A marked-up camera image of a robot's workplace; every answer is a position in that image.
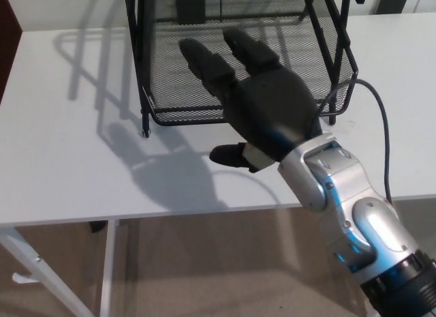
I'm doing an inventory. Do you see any black square wall box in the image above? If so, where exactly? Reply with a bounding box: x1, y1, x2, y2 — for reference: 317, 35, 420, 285
174, 0, 208, 25

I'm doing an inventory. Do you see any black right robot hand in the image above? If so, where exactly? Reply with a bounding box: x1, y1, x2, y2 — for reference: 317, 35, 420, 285
178, 29, 324, 174

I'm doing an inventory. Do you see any black wire file rack frame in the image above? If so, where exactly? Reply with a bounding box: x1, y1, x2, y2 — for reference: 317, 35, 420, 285
123, 0, 367, 139

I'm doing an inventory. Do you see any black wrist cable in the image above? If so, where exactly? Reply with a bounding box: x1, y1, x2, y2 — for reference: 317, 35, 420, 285
306, 78, 394, 205

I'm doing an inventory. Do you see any dark red cabinet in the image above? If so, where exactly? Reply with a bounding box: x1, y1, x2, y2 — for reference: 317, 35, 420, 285
0, 0, 25, 107

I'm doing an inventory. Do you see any white metal desk leg frame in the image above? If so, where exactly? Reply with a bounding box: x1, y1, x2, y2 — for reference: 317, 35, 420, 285
0, 220, 119, 317

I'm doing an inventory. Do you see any black mesh file tray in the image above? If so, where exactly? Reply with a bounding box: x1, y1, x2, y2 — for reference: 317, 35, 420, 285
134, 0, 359, 128

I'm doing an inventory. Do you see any dark wall box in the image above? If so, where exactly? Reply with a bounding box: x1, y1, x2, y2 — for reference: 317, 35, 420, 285
375, 0, 415, 15

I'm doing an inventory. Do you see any white desk leg hook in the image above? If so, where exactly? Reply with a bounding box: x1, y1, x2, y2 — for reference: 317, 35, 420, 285
12, 271, 39, 285

